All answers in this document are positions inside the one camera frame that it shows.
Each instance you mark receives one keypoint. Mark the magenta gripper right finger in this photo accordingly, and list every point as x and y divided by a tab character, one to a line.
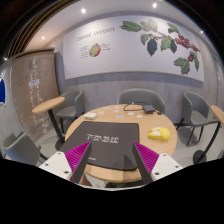
146	160

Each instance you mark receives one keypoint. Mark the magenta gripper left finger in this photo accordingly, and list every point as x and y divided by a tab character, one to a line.
77	159

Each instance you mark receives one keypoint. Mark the round wooden table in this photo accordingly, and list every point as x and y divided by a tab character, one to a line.
122	113

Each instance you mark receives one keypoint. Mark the black power adapter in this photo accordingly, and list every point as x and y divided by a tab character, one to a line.
148	108

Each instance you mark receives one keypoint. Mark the grey chair left back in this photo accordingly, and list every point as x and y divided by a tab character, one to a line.
71	108

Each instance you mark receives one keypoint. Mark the grey chair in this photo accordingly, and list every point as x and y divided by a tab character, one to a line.
71	108
22	149
142	97
195	112

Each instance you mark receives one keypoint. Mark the grey chair front left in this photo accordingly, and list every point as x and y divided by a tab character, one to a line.
22	149

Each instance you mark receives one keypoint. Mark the small round side table left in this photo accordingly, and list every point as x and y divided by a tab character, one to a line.
48	106

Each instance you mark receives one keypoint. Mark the grey chair back centre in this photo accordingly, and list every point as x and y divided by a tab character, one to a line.
142	97

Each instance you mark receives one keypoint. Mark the grey chair right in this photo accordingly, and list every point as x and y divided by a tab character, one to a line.
195	112

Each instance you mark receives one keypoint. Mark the brown wall board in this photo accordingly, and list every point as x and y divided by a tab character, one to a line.
33	81

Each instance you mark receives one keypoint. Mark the coffee cherries wall poster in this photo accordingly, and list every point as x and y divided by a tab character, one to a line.
132	44

